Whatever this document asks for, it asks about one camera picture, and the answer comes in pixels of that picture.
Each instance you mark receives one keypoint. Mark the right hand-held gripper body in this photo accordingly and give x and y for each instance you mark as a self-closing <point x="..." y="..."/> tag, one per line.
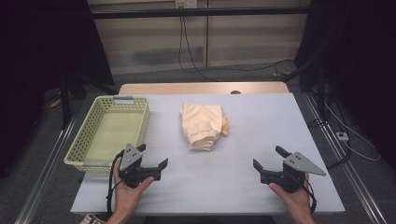
<point x="295" y="165"/>

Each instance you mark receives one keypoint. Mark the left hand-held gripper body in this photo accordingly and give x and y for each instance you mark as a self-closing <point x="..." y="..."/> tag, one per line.
<point x="130" y="161"/>

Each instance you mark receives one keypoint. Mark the pale green perforated plastic basket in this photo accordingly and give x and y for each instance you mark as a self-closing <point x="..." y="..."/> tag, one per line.
<point x="112" y="133"/>

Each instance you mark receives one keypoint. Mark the cream garment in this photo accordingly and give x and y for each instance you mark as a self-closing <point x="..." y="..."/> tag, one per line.
<point x="200" y="124"/>

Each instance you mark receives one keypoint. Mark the person's left hand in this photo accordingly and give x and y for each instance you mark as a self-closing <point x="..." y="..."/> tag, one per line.
<point x="126" y="197"/>

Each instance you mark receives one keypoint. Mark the person's right hand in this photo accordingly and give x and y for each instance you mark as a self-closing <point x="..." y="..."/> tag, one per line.
<point x="297" y="202"/>

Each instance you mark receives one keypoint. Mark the white table mat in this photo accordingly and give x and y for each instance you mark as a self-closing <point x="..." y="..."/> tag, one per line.
<point x="218" y="180"/>

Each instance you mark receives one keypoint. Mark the white power adapter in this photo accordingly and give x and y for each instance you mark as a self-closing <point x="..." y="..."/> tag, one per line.
<point x="342" y="136"/>

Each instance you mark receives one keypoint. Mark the black metal stand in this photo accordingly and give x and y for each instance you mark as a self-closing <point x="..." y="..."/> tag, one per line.
<point x="320" y="93"/>

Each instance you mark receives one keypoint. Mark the black tripod stand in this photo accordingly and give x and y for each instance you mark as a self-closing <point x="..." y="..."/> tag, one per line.
<point x="65" y="99"/>

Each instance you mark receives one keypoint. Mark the black curtain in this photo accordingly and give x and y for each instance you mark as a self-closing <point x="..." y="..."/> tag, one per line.
<point x="361" y="62"/>
<point x="37" y="62"/>

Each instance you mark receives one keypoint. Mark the black horizontal bar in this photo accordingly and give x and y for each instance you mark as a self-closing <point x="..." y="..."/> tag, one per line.
<point x="199" y="12"/>

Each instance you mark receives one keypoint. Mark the aluminium rail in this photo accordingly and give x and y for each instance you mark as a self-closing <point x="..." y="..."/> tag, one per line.
<point x="342" y="161"/>
<point x="46" y="161"/>

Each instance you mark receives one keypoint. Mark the white wall socket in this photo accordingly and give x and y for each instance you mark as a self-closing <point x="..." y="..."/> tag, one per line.
<point x="186" y="3"/>

